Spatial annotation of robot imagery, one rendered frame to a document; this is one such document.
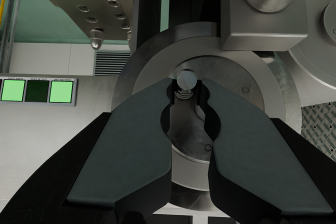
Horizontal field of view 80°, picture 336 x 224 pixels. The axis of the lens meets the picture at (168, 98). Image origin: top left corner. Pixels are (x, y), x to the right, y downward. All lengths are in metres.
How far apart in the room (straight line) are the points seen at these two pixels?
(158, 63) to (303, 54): 0.11
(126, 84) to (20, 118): 0.47
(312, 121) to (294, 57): 0.19
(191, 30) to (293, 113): 0.10
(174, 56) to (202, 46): 0.02
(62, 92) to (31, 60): 3.10
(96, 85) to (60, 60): 2.90
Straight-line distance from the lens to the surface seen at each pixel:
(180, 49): 0.16
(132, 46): 0.18
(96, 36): 0.55
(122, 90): 0.16
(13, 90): 0.62
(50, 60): 3.49
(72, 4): 0.48
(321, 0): 0.23
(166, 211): 0.52
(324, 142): 0.34
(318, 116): 0.35
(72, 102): 0.54
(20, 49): 3.80
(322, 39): 0.21
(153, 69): 0.16
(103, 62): 3.12
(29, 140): 0.59
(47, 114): 0.57
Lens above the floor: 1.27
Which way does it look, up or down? 9 degrees down
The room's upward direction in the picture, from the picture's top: 178 degrees counter-clockwise
